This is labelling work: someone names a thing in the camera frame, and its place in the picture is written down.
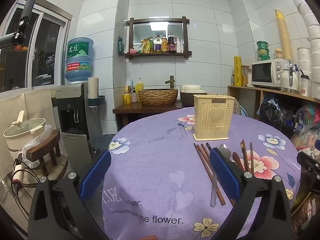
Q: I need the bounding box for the cream pot with glass lid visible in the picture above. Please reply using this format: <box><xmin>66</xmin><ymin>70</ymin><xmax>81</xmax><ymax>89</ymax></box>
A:
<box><xmin>3</xmin><ymin>110</ymin><xmax>47</xmax><ymax>153</ymax></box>

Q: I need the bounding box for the white cup with red label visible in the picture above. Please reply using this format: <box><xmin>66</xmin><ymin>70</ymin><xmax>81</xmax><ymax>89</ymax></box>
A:
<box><xmin>300</xmin><ymin>74</ymin><xmax>311</xmax><ymax>97</ymax></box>

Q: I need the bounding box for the metal spoon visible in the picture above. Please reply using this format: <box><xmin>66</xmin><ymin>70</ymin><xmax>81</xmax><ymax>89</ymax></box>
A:
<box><xmin>219</xmin><ymin>144</ymin><xmax>232</xmax><ymax>161</ymax></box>

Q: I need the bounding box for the wooden washstand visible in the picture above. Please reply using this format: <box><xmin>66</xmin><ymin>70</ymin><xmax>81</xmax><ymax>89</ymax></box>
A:
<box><xmin>112</xmin><ymin>100</ymin><xmax>184</xmax><ymax>133</ymax></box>

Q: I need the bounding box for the brown bucket with white lid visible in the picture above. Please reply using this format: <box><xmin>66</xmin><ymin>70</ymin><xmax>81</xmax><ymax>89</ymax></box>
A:
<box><xmin>180</xmin><ymin>85</ymin><xmax>207</xmax><ymax>108</ymax></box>

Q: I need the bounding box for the clear plastic bag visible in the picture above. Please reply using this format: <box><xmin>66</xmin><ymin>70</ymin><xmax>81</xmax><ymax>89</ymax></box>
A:
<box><xmin>22</xmin><ymin>124</ymin><xmax>54</xmax><ymax>168</ymax></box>

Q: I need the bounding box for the short brown wooden chopstick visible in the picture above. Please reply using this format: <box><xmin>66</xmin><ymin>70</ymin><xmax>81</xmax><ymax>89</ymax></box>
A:
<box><xmin>232</xmin><ymin>151</ymin><xmax>244</xmax><ymax>172</ymax></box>

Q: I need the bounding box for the tall yellow box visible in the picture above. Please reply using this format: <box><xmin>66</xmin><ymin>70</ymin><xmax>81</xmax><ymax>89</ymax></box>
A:
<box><xmin>234</xmin><ymin>56</ymin><xmax>243</xmax><ymax>87</ymax></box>

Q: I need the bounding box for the woven pattern wash basin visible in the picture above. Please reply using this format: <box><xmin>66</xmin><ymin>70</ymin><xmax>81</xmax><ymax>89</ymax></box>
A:
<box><xmin>138</xmin><ymin>88</ymin><xmax>178</xmax><ymax>106</ymax></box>

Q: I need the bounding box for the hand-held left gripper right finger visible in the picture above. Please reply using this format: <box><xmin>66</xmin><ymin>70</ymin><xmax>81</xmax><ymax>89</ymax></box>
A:
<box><xmin>209</xmin><ymin>148</ymin><xmax>293</xmax><ymax>240</ymax></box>

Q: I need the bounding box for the purple floral tablecloth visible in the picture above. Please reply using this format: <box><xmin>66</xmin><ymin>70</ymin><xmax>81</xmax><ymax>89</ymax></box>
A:
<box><xmin>101</xmin><ymin>107</ymin><xmax>302</xmax><ymax>240</ymax></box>

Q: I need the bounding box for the paisley cloth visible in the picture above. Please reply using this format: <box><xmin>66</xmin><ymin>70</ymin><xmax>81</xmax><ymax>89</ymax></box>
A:
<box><xmin>234</xmin><ymin>99</ymin><xmax>249</xmax><ymax>117</ymax></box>

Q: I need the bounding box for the stack of white paper cups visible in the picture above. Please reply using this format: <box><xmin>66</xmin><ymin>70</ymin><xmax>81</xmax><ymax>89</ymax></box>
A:
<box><xmin>292</xmin><ymin>0</ymin><xmax>320</xmax><ymax>98</ymax></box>

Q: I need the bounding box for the sliding window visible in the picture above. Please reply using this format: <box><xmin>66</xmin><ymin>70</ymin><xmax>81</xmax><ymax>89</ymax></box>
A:
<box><xmin>0</xmin><ymin>2</ymin><xmax>72</xmax><ymax>94</ymax></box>

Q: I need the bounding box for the black chopstick with gold band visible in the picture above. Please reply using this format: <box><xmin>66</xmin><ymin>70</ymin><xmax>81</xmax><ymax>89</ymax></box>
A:
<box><xmin>240</xmin><ymin>140</ymin><xmax>250</xmax><ymax>172</ymax></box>

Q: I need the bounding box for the white plastic chopstick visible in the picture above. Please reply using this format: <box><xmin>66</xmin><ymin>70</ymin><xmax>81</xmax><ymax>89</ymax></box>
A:
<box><xmin>210</xmin><ymin>169</ymin><xmax>217</xmax><ymax>207</ymax></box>

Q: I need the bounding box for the black power cable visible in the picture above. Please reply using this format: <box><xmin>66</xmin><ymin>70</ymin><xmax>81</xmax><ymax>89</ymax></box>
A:
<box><xmin>11</xmin><ymin>152</ymin><xmax>33</xmax><ymax>221</ymax></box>

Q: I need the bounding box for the row of condiment bottles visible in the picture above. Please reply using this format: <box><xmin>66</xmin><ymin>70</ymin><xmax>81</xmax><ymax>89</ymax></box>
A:
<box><xmin>136</xmin><ymin>33</ymin><xmax>184</xmax><ymax>54</ymax></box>

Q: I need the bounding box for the white electric kettle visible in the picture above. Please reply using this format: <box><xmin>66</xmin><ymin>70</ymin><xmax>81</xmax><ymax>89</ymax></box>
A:
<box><xmin>280</xmin><ymin>61</ymin><xmax>300</xmax><ymax>94</ymax></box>

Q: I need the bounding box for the wooden shelf unit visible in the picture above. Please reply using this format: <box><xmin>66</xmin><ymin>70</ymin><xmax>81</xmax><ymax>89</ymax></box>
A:
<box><xmin>227</xmin><ymin>85</ymin><xmax>320</xmax><ymax>121</ymax></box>

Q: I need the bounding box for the blue water jug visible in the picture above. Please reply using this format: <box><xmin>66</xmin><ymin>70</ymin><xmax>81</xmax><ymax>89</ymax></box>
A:
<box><xmin>65</xmin><ymin>37</ymin><xmax>95</xmax><ymax>83</ymax></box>

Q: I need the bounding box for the yellow soap dispenser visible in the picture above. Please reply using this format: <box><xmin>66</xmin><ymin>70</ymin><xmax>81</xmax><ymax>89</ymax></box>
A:
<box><xmin>135</xmin><ymin>77</ymin><xmax>144</xmax><ymax>96</ymax></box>

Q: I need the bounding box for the paper cup dispenser tube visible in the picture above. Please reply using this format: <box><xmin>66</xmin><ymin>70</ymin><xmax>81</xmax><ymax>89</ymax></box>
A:
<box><xmin>87</xmin><ymin>77</ymin><xmax>106</xmax><ymax>115</ymax></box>

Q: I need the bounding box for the green hanging packet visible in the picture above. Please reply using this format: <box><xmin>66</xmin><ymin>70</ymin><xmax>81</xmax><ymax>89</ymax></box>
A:
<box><xmin>118</xmin><ymin>36</ymin><xmax>126</xmax><ymax>57</ymax></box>

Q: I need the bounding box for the cream perforated utensil holder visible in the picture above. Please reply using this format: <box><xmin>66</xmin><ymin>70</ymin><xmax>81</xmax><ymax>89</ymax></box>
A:
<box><xmin>193</xmin><ymin>94</ymin><xmax>235</xmax><ymax>141</ymax></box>

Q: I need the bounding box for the stack of yellow paper cups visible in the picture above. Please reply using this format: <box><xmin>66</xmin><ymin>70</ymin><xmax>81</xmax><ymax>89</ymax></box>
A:
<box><xmin>274</xmin><ymin>9</ymin><xmax>293</xmax><ymax>60</ymax></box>

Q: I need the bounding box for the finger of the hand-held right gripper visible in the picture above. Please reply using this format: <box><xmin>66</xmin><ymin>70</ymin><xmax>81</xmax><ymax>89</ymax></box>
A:
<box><xmin>297</xmin><ymin>151</ymin><xmax>320</xmax><ymax>171</ymax></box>

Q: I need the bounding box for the dark wooden stool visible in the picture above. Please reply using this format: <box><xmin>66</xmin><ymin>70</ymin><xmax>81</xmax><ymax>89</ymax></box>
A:
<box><xmin>26</xmin><ymin>129</ymin><xmax>62</xmax><ymax>177</ymax></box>

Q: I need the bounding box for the glass jar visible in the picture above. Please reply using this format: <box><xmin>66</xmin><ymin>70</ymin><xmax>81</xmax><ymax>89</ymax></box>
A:
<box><xmin>241</xmin><ymin>65</ymin><xmax>252</xmax><ymax>85</ymax></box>

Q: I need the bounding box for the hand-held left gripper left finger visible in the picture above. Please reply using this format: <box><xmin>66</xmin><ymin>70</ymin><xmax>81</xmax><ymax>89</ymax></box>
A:
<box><xmin>28</xmin><ymin>150</ymin><xmax>112</xmax><ymax>240</ymax></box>

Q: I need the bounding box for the white microwave oven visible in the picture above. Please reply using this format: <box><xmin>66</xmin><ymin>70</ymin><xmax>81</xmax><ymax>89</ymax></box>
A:
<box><xmin>251</xmin><ymin>59</ymin><xmax>290</xmax><ymax>88</ymax></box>

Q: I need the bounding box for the black plastic bag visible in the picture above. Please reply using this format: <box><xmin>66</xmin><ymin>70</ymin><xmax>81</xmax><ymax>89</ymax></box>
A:
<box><xmin>259</xmin><ymin>97</ymin><xmax>298</xmax><ymax>136</ymax></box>

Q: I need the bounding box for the bronze faucet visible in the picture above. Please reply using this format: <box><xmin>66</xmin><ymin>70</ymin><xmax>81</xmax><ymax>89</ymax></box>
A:
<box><xmin>165</xmin><ymin>75</ymin><xmax>177</xmax><ymax>89</ymax></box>

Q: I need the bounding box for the wooden framed wall mirror shelf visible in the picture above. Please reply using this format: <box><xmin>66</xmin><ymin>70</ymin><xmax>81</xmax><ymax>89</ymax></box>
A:
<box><xmin>126</xmin><ymin>17</ymin><xmax>192</xmax><ymax>59</ymax></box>

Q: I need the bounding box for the grey water dispenser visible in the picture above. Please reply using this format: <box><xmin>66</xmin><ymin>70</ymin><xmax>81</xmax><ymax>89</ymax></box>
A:
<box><xmin>55</xmin><ymin>82</ymin><xmax>103</xmax><ymax>164</ymax></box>

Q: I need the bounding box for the pile of colourful plastic bags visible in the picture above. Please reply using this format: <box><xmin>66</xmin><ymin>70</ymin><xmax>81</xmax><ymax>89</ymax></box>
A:
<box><xmin>291</xmin><ymin>104</ymin><xmax>320</xmax><ymax>153</ymax></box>

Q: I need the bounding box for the dark round stool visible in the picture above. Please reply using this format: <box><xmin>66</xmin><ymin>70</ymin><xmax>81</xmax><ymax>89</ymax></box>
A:
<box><xmin>94</xmin><ymin>134</ymin><xmax>117</xmax><ymax>153</ymax></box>

